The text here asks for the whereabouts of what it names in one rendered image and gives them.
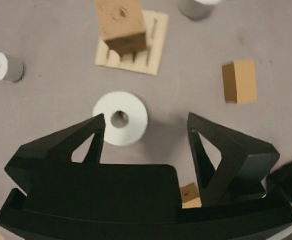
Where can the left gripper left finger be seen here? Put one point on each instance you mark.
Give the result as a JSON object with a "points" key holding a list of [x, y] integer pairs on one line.
{"points": [[60, 145]]}

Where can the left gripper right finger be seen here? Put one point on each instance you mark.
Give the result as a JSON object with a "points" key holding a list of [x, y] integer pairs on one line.
{"points": [[244, 158]]}

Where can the small wooden pallet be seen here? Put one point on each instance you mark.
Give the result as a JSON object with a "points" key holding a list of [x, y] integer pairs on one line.
{"points": [[139, 58]]}

